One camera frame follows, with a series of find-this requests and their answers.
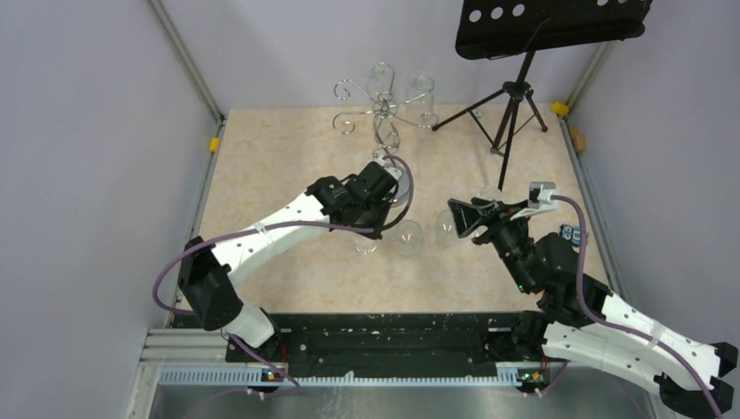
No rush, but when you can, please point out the aluminium frame post left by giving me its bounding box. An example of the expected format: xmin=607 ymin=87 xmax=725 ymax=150
xmin=145 ymin=0 xmax=225 ymax=124

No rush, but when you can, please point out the yellow corner clip right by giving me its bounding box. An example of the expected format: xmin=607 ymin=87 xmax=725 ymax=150
xmin=551 ymin=101 xmax=570 ymax=118

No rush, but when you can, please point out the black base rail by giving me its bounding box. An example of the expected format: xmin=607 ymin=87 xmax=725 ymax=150
xmin=255 ymin=312 xmax=545 ymax=379

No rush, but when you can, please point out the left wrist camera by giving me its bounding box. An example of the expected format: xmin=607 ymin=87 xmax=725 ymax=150
xmin=373 ymin=153 xmax=403 ymax=181

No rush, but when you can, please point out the black music stand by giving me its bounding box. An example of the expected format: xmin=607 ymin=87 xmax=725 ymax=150
xmin=432 ymin=0 xmax=652 ymax=190

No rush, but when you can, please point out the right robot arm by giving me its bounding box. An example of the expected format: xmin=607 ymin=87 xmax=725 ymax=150
xmin=448 ymin=198 xmax=739 ymax=418

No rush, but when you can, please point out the aluminium frame post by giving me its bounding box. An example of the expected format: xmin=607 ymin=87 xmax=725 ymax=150
xmin=566 ymin=41 xmax=615 ymax=113
xmin=145 ymin=0 xmax=225 ymax=124

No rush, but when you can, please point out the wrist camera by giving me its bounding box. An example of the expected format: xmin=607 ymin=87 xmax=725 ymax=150
xmin=373 ymin=153 xmax=403 ymax=181
xmin=527 ymin=182 xmax=558 ymax=211

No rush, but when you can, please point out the chrome wine glass rack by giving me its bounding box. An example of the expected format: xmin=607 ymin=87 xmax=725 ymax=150
xmin=332 ymin=62 xmax=439 ymax=208

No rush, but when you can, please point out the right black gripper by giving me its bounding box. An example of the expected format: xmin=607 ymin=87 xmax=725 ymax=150
xmin=448 ymin=197 xmax=534 ymax=293

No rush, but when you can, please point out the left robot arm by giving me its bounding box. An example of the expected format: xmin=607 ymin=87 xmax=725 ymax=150
xmin=173 ymin=160 xmax=403 ymax=361

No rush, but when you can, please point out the brown block on rail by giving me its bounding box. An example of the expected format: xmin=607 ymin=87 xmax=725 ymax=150
xmin=569 ymin=127 xmax=587 ymax=154

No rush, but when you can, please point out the white cable duct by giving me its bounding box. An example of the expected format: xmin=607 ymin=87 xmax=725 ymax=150
xmin=158 ymin=367 xmax=546 ymax=388

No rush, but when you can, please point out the yellow clip left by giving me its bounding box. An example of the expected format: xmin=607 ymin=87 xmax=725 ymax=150
xmin=209 ymin=137 xmax=220 ymax=154

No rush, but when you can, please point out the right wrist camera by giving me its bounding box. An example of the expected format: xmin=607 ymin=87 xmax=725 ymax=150
xmin=527 ymin=182 xmax=558 ymax=211

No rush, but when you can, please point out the purple cable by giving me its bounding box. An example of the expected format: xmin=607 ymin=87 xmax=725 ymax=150
xmin=549 ymin=194 xmax=725 ymax=419
xmin=151 ymin=154 xmax=415 ymax=396

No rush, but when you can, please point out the aluminium frame post right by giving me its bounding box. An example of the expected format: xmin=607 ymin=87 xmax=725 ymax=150
xmin=566 ymin=41 xmax=615 ymax=113

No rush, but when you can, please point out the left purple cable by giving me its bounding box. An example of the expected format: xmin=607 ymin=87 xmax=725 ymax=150
xmin=151 ymin=154 xmax=415 ymax=396

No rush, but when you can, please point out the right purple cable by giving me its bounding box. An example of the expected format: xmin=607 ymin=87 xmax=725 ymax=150
xmin=549 ymin=194 xmax=725 ymax=419

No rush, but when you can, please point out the small blue black device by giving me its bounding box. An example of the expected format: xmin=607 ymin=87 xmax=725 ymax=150
xmin=559 ymin=223 xmax=589 ymax=247

